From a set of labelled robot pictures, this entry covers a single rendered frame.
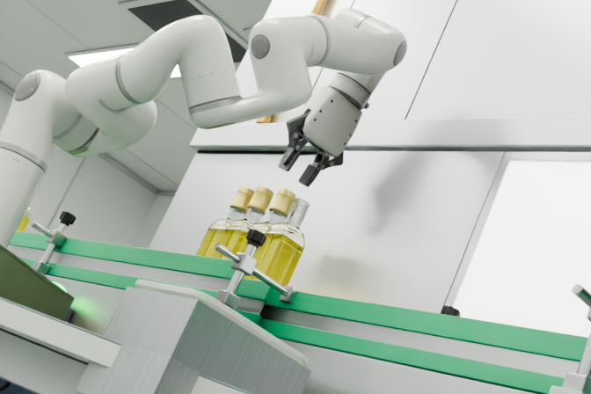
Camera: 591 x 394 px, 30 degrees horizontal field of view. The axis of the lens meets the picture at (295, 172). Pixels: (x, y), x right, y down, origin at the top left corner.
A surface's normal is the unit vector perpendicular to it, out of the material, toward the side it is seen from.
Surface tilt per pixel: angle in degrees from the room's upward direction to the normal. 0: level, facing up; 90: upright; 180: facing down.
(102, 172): 90
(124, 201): 90
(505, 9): 90
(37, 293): 90
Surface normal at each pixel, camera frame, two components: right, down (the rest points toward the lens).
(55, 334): -0.33, -0.46
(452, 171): -0.66, -0.51
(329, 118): 0.44, 0.22
